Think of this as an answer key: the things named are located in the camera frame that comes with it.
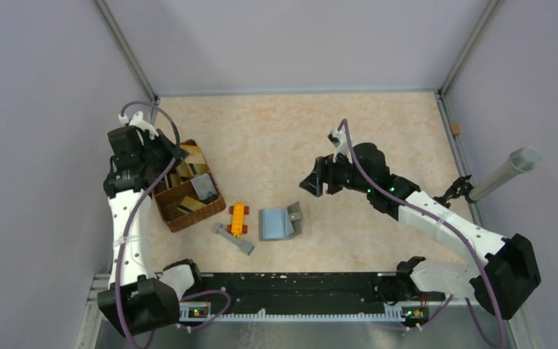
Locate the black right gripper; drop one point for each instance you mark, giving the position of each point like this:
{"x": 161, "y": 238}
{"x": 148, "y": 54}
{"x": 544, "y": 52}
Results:
{"x": 324, "y": 172}

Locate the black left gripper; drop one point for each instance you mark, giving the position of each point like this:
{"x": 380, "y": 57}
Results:
{"x": 160, "y": 138}

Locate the brown woven divided basket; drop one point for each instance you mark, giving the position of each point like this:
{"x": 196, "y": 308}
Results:
{"x": 167, "y": 199}

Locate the grey card holder wallet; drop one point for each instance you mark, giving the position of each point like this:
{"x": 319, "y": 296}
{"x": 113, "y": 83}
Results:
{"x": 281, "y": 224}

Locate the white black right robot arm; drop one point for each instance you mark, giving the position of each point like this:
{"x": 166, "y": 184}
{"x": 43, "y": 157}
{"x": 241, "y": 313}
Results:
{"x": 501, "y": 272}

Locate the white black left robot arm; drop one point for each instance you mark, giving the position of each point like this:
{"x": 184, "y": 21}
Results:
{"x": 138, "y": 300}

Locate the gold card in basket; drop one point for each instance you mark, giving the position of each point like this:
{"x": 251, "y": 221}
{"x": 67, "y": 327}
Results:
{"x": 194, "y": 164}

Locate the grey plastic toy bolt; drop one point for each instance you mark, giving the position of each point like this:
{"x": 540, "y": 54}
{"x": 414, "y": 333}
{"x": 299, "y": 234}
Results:
{"x": 245, "y": 247}

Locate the small wooden block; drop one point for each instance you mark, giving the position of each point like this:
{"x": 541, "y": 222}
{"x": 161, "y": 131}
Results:
{"x": 454, "y": 129}

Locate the silver metal tube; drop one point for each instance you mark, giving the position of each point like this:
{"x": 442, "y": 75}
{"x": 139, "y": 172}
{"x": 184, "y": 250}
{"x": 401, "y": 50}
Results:
{"x": 520, "y": 161}

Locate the black clamp bracket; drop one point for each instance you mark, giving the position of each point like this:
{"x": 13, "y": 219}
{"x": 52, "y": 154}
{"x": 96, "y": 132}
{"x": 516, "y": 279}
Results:
{"x": 461, "y": 187}

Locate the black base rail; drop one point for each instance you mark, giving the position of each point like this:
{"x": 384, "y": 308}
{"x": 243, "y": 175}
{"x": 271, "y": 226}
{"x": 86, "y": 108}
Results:
{"x": 307, "y": 293}

